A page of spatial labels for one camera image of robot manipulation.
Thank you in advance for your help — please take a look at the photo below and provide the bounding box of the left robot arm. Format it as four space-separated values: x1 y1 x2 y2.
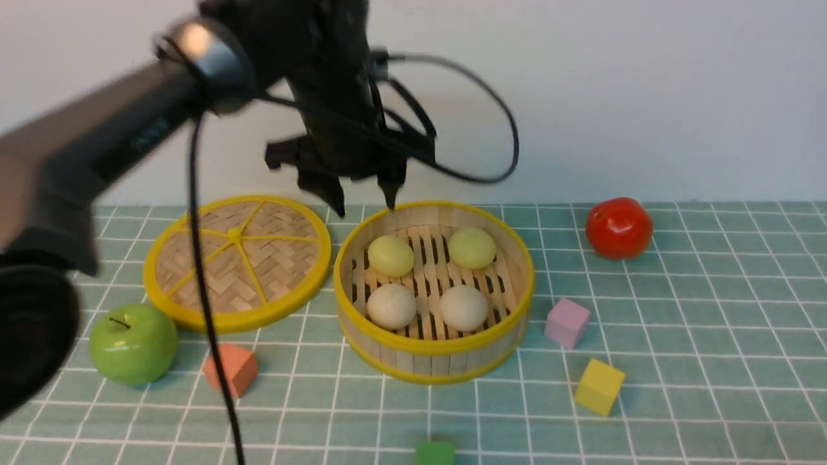
1 1 436 418

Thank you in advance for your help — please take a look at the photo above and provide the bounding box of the white bun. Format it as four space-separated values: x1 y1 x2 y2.
366 283 417 331
438 285 488 332

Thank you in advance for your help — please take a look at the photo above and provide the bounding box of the green apple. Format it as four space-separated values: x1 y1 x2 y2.
89 303 178 386

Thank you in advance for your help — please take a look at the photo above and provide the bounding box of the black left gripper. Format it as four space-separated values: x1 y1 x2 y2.
265 1 436 218

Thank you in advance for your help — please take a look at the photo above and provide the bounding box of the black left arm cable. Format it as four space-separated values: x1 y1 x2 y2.
187 53 521 465

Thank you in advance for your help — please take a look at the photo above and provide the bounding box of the green cube block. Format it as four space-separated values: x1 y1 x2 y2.
415 440 455 465

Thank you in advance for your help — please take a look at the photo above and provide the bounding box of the bamboo steamer tray yellow rim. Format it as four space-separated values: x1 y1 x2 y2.
333 202 536 385

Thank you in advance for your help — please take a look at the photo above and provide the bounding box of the yellow-green bun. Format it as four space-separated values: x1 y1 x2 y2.
368 235 415 278
447 227 498 270

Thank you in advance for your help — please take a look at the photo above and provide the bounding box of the woven bamboo steamer lid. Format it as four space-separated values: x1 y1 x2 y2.
143 195 333 335

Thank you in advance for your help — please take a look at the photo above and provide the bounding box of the pink cube block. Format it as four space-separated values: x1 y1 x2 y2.
543 298 591 350

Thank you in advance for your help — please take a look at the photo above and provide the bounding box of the red tomato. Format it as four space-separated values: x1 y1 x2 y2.
585 197 654 261

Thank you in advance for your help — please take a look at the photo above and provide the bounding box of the yellow cube block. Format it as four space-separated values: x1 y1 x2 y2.
575 358 626 417

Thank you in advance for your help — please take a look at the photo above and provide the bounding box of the orange cube block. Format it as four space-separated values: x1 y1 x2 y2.
203 342 259 399

